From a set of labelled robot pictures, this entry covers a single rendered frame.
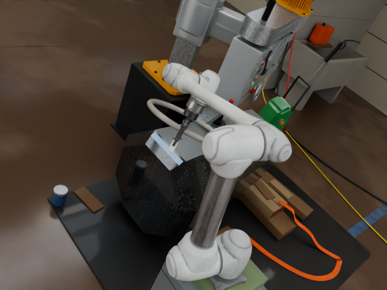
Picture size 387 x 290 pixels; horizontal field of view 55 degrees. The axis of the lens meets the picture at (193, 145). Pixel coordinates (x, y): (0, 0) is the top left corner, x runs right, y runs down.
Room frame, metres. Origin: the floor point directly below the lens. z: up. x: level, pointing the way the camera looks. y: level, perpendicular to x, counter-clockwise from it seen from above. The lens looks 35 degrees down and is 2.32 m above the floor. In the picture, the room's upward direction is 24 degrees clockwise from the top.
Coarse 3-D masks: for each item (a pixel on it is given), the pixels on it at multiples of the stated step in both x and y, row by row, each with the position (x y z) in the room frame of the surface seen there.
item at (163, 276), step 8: (160, 272) 1.14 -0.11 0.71; (168, 272) 1.11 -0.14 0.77; (160, 280) 1.13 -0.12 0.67; (168, 280) 1.10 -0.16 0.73; (176, 280) 1.08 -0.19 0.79; (152, 288) 1.14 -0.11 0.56; (160, 288) 1.11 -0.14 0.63; (168, 288) 1.09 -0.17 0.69; (176, 288) 1.07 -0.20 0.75; (184, 288) 1.05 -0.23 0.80; (192, 288) 1.07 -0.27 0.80; (264, 288) 1.24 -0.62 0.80
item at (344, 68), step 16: (304, 48) 5.22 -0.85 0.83; (320, 48) 5.93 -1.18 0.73; (352, 48) 6.19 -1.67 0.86; (288, 64) 5.27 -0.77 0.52; (304, 64) 5.14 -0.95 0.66; (320, 64) 5.02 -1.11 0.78; (336, 64) 5.20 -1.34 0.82; (352, 64) 5.62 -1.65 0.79; (320, 80) 5.05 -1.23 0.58; (336, 80) 5.46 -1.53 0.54; (352, 80) 5.92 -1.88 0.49; (288, 96) 5.27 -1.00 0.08; (304, 96) 5.14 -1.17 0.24; (320, 96) 6.00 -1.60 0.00; (336, 96) 5.94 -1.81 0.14
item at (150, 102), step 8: (152, 104) 1.68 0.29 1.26; (160, 104) 1.88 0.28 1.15; (168, 104) 1.93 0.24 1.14; (160, 112) 1.60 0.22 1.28; (168, 120) 1.56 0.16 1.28; (200, 120) 1.97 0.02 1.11; (176, 128) 1.55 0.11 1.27; (208, 128) 1.92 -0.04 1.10; (192, 136) 1.55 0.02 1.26; (200, 136) 1.57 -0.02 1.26
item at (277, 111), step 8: (296, 80) 4.05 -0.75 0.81; (304, 80) 4.00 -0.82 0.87; (272, 104) 3.89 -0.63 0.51; (280, 104) 3.86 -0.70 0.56; (288, 104) 3.90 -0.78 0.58; (296, 104) 3.88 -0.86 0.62; (264, 112) 3.85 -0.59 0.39; (272, 112) 3.80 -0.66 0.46; (280, 112) 3.79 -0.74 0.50; (288, 112) 3.81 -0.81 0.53; (272, 120) 3.75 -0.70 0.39; (280, 120) 3.76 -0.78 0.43; (280, 128) 3.84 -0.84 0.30
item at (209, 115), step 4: (248, 96) 2.57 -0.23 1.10; (204, 108) 2.17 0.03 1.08; (208, 108) 2.20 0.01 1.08; (212, 108) 2.22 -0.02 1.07; (204, 112) 2.13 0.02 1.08; (208, 112) 2.15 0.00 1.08; (212, 112) 2.17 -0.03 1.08; (216, 112) 2.19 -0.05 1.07; (200, 116) 2.06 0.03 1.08; (204, 116) 2.08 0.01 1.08; (208, 116) 2.10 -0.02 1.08; (212, 116) 2.12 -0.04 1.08; (216, 116) 2.08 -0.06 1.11; (192, 120) 1.98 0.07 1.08; (204, 120) 2.03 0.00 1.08; (208, 120) 1.98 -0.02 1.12; (212, 120) 2.03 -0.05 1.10; (208, 124) 1.99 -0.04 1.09
